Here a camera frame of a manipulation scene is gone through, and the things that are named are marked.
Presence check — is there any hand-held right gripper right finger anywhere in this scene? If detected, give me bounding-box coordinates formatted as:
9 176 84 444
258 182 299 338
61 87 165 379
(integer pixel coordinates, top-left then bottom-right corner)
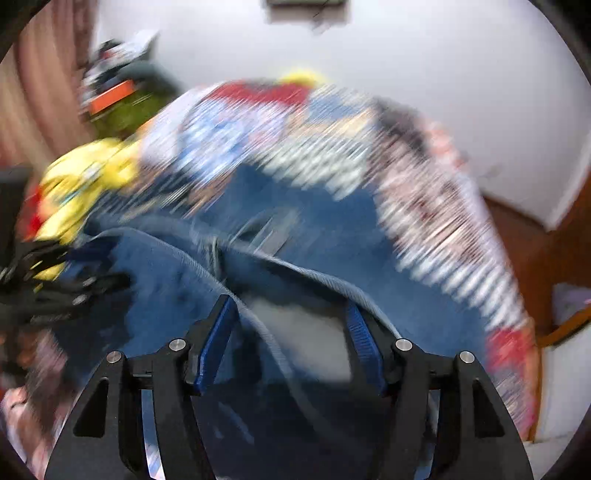
344 302 536 480

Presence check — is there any orange box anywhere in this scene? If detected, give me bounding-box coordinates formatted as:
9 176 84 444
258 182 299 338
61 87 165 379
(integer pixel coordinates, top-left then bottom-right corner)
89 79 138 115

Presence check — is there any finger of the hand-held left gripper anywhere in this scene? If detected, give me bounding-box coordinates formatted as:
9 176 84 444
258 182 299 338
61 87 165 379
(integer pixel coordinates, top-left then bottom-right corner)
0 240 72 284
0 272 131 324

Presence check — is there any blue denim jacket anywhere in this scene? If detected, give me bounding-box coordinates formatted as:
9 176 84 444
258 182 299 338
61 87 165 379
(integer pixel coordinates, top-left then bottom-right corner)
58 164 492 480

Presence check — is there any white refrigerator with stickers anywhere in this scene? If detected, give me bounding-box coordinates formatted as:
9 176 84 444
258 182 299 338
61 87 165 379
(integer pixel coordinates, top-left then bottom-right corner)
529 281 591 446

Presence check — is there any yellow cartoon blanket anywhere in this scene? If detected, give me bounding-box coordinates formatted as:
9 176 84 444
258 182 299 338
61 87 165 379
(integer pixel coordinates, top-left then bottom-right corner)
33 137 141 283

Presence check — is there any red cloth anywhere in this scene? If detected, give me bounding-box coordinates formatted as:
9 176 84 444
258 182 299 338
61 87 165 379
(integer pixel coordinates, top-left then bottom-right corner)
21 185 51 241

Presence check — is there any striped reddish curtain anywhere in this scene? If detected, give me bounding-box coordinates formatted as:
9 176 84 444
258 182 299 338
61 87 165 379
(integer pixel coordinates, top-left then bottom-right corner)
0 0 101 169

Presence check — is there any pile of clothes and clutter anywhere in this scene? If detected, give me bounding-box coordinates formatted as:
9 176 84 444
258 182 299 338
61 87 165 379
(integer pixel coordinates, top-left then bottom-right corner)
79 28 185 100

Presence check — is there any green patterned cloth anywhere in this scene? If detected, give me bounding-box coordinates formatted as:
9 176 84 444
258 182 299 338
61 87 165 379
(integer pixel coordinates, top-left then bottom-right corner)
92 85 181 137

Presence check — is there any small black wall monitor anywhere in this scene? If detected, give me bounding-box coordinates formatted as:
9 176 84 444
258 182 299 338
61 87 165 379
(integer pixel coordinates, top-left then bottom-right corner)
265 0 348 8

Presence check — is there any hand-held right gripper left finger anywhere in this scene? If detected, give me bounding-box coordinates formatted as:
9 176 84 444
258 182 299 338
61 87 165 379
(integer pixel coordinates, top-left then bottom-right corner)
44 294 241 480

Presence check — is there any patchwork printed bedspread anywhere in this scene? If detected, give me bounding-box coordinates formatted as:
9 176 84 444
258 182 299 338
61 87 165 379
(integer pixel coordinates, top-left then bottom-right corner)
139 79 542 441

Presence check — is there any yellow rounded object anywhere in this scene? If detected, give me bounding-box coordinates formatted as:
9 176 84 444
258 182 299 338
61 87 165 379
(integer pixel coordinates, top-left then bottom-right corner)
278 69 329 89

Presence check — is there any dark grey cushion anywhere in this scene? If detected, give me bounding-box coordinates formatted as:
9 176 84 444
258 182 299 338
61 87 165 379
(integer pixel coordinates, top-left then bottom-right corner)
122 62 185 95

